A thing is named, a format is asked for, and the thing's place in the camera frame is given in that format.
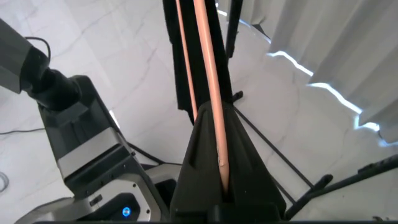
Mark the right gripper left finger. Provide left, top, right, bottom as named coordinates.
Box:
left=170, top=101, right=223, bottom=222

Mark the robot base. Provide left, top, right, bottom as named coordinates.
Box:
left=14, top=74, right=184, bottom=223

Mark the black clothes rack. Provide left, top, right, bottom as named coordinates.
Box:
left=225, top=0, right=398, bottom=220

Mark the pink clothes hanger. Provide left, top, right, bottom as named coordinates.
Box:
left=174, top=0, right=231, bottom=194

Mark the white curtain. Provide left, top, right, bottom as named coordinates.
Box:
left=217, top=0, right=398, bottom=144

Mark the thin black cable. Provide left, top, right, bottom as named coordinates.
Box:
left=0, top=126, right=47, bottom=136

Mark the black garment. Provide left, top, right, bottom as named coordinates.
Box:
left=161, top=0, right=234, bottom=124

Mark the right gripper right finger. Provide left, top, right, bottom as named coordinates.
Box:
left=224, top=102, right=287, bottom=222

